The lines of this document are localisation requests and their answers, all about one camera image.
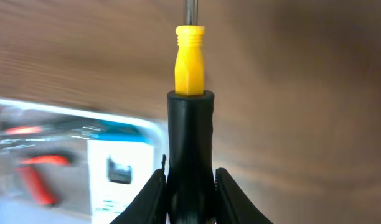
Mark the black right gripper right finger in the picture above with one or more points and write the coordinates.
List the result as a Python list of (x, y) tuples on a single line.
[(232, 206)]

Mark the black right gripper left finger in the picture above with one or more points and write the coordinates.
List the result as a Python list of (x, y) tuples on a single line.
[(148, 207)]

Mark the black yellow screwdriver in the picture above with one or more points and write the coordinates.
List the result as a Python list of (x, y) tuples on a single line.
[(190, 182)]

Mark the blue white screwdriver box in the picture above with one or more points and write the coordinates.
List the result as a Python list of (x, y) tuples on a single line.
[(120, 162)]

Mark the red handled cutting pliers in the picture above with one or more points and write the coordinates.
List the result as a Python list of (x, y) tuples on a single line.
[(34, 179)]

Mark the small hammer orange black handle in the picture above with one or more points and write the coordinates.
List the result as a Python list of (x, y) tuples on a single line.
[(26, 130)]

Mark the silver ratchet wrench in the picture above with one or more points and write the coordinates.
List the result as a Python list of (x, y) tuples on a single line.
[(13, 144)]

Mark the clear plastic container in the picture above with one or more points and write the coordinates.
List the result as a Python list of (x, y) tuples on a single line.
[(71, 183)]

